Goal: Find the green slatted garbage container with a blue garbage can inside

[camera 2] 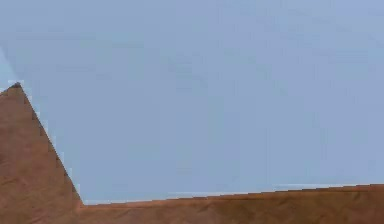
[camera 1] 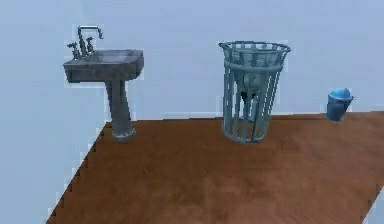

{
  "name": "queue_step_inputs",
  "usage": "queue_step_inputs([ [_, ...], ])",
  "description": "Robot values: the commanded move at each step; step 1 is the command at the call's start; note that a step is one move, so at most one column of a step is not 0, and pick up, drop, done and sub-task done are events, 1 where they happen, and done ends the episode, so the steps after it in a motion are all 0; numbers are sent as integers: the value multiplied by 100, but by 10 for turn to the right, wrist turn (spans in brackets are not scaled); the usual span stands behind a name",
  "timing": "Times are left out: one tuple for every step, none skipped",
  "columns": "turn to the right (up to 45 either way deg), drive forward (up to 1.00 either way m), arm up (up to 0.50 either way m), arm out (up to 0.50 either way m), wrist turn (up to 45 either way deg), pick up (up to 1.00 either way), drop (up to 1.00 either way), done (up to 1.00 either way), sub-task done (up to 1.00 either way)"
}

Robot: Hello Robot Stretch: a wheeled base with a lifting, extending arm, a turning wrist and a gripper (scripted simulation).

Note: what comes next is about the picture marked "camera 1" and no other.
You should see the grey pedestal sink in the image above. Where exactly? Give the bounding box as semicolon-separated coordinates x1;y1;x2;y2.
62;49;145;142

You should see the small blue lidded bin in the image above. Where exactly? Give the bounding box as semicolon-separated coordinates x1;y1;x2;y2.
325;87;355;122

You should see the green slatted garbage container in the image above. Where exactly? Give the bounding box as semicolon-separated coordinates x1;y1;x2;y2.
218;40;292;144

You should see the grey sink faucet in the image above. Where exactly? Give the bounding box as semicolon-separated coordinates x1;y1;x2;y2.
66;25;104;61

